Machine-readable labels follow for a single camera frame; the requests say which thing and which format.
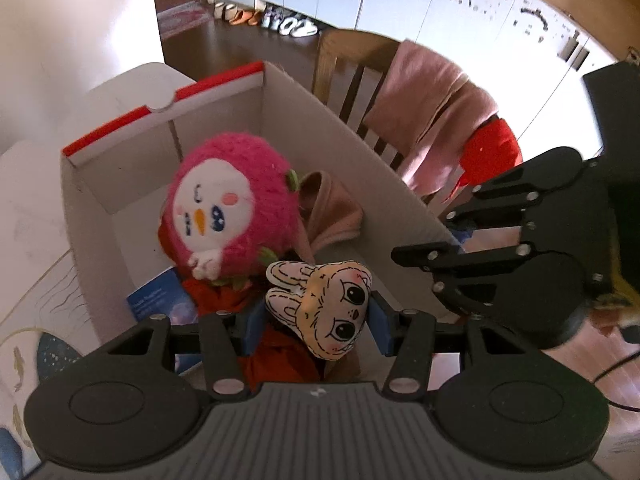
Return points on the blue booklet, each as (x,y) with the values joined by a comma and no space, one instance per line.
(160,300)

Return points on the pink plush penguin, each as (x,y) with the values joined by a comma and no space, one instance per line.
(240,170)

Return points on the white stickered cabinet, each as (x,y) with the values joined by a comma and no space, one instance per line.
(475,25)

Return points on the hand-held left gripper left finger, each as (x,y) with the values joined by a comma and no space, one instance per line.
(255,329)

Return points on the red patterned rug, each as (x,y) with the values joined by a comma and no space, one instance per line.
(182,19)

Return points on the row of shoes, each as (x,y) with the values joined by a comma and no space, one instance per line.
(280,22)

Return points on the red and white cardboard box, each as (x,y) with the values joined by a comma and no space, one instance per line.
(280,110)

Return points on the bunny face plush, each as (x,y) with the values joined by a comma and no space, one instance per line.
(325,305)

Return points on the pink fringed scarf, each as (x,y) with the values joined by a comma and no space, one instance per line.
(425,100)

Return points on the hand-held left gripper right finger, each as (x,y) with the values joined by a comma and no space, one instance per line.
(380,325)

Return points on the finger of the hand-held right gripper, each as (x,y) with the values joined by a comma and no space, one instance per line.
(490,222)
(465,254)

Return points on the orange cloth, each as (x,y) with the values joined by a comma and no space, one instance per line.
(280,362)

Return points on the pink towel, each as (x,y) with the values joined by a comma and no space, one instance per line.
(330,210)

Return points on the wooden chair with black seat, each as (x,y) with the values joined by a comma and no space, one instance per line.
(345,46)

